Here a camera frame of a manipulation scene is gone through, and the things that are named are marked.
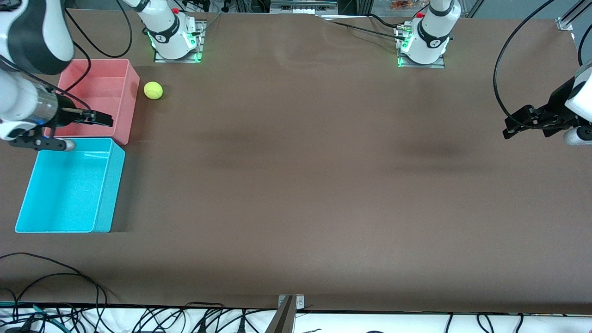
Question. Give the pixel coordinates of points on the pink plastic bin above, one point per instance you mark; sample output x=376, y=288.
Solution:
x=115, y=92

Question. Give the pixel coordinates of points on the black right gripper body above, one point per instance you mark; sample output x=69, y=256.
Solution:
x=64, y=116

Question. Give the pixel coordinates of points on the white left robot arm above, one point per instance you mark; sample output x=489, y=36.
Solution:
x=434, y=32

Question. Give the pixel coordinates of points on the silver table edge bracket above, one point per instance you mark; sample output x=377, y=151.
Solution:
x=299, y=303

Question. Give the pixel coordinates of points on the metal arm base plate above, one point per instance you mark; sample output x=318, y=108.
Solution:
x=162, y=60
x=439, y=66

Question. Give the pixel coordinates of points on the aluminium corner bracket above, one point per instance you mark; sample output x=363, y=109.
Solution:
x=564, y=24

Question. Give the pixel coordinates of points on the grey metal bar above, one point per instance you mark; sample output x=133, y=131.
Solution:
x=283, y=321

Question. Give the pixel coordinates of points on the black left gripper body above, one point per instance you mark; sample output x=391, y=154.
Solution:
x=556, y=110

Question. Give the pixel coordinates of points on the metal equipment unit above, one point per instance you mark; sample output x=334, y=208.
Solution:
x=300, y=5

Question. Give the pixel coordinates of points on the orange objects in clear box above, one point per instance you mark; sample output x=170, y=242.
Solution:
x=402, y=4

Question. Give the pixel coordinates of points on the blue plastic bin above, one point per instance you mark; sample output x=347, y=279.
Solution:
x=69, y=194

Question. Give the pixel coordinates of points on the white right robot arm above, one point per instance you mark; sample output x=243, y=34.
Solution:
x=27, y=27

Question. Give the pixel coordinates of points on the yellow-green tennis ball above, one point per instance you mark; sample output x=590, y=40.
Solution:
x=153, y=90

